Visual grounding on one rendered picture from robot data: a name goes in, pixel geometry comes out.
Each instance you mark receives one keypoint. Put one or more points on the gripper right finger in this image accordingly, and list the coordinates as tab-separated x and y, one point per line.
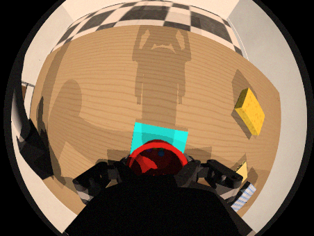
218	172

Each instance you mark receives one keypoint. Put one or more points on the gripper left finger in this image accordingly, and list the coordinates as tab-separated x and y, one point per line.
95	175

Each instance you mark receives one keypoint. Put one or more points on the red cup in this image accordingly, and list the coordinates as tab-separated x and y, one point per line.
144	164

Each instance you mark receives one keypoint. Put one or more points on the teal pad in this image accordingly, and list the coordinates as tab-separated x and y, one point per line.
179	139

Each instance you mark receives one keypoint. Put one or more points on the pale yellow notepad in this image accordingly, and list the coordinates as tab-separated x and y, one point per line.
243	172

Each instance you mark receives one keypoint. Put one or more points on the blue checked cloth stack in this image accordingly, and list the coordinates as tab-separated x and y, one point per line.
244	198

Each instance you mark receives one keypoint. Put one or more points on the purple marble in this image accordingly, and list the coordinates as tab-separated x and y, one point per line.
149	151

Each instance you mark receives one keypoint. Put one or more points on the blue marble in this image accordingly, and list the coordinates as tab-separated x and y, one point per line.
161	153

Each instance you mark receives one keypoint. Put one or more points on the yellow sponge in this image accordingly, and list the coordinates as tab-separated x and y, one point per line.
252	112

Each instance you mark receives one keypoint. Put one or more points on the brown wooden table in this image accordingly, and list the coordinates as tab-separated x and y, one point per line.
98	98

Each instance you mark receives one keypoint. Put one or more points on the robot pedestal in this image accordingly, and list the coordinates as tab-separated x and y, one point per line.
36	154

